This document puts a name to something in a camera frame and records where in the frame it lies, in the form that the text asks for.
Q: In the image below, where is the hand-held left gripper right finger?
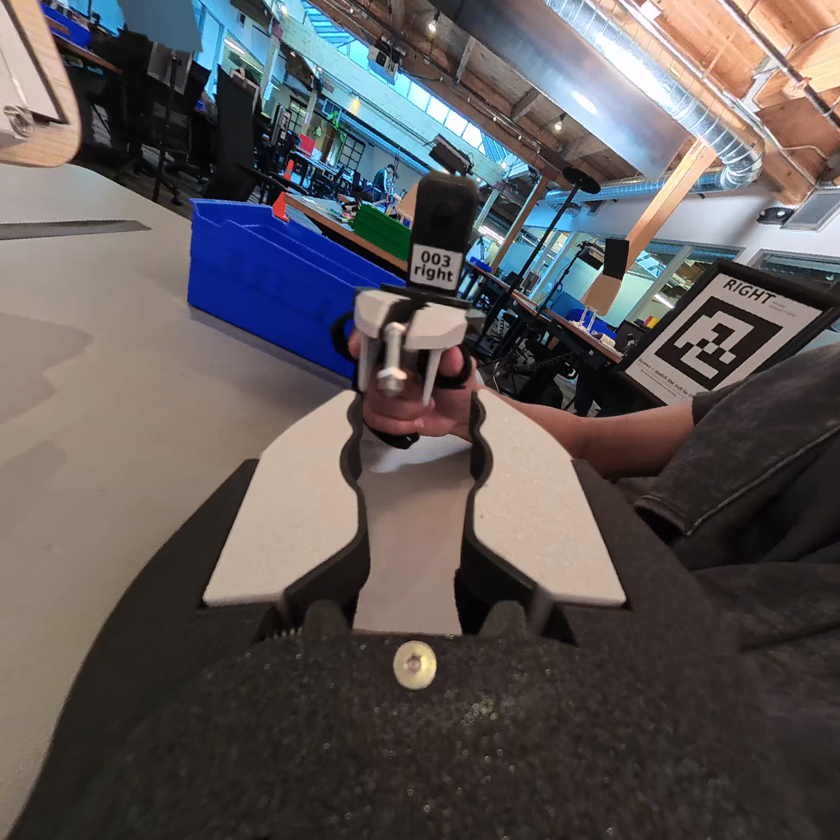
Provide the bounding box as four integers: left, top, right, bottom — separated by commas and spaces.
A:
459, 388, 627, 608

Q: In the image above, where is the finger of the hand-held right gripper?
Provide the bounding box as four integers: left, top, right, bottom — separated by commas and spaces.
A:
353, 289, 413, 395
402, 307, 468, 406

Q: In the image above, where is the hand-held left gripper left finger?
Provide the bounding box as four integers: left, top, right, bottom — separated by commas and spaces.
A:
202, 392, 370, 608

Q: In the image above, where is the steel hex bolt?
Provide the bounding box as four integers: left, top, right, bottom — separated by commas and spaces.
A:
377, 322, 410, 399

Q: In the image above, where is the blue plastic bin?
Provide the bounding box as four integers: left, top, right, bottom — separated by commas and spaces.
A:
187, 199, 411, 379

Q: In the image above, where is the person's right forearm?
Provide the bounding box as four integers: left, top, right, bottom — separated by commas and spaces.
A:
486, 392, 698, 480

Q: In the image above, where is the grey desk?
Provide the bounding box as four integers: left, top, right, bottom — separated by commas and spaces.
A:
0, 163, 475, 840

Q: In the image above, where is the person's right hand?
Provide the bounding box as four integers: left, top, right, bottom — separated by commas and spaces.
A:
348, 327, 492, 448

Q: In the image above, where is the hanging black monitor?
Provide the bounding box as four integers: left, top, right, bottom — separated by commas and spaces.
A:
430, 134, 472, 175

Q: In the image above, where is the green plastic bin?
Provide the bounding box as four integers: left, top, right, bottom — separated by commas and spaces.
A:
351, 203, 419, 261

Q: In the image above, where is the wooden background table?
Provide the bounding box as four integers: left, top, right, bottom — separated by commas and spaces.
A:
282, 192, 624, 363

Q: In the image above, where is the black light stand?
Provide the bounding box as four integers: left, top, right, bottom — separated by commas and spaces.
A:
472, 166, 602, 352

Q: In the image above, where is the ceiling projector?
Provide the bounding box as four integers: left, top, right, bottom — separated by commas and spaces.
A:
366, 38, 406, 83

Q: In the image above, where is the black framed marker sign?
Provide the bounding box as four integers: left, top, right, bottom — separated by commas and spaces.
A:
620, 259, 840, 409

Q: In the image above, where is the wooden document stand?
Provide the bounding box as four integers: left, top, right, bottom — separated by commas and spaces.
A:
0, 0, 81, 169

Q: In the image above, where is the printed instruction sheet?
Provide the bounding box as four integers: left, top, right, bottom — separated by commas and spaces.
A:
0, 0, 42, 126

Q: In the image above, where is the corrugated silver duct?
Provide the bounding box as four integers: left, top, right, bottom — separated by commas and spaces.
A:
543, 0, 767, 191

